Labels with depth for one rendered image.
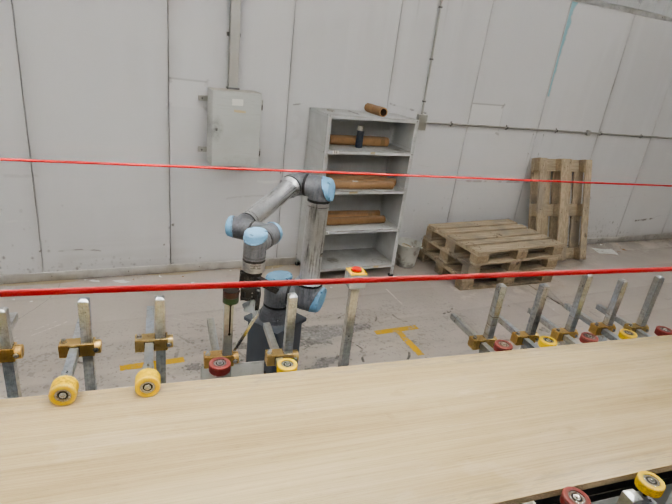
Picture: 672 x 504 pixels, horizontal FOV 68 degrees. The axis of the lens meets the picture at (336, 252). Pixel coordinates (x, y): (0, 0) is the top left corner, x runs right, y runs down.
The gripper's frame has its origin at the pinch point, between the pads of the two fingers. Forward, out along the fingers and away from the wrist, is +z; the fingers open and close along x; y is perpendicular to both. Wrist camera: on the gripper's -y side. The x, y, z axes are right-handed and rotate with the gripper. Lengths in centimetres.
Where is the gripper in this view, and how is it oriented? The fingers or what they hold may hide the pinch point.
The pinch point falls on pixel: (255, 314)
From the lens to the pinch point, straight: 208.8
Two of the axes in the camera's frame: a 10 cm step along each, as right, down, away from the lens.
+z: -1.2, 9.2, 3.7
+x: 3.0, 3.9, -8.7
